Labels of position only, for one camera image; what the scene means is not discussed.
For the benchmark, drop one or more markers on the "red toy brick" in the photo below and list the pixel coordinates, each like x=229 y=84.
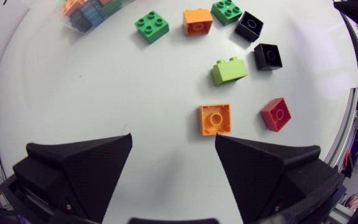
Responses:
x=276 y=114

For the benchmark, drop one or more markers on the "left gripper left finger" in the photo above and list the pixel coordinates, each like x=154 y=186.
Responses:
x=89 y=174

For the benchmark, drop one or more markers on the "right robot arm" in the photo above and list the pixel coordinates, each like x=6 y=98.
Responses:
x=357 y=12

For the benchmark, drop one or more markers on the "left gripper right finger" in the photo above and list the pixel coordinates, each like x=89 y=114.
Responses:
x=259 y=177

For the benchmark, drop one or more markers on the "lime green toy brick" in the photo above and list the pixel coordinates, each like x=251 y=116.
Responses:
x=228 y=71

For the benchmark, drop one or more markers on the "black toy brick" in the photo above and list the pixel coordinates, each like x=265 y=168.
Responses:
x=249 y=26
x=268 y=56

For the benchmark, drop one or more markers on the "orange toy brick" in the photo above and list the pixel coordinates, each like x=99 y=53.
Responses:
x=215 y=119
x=197 y=22

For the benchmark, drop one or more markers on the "clear plastic container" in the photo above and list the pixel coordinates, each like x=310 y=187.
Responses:
x=87 y=14

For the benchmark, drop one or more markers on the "pile of toy bricks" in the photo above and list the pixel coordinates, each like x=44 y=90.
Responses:
x=87 y=12

